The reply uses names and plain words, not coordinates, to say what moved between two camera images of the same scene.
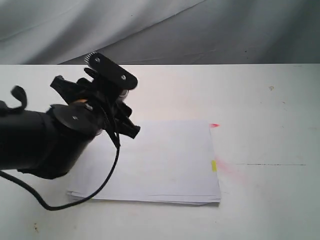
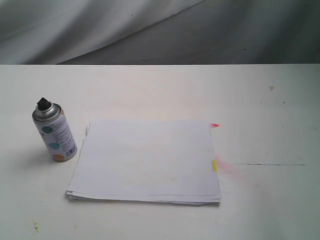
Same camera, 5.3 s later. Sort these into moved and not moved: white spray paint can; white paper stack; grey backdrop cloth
Moved: white spray paint can
Not moved: white paper stack; grey backdrop cloth
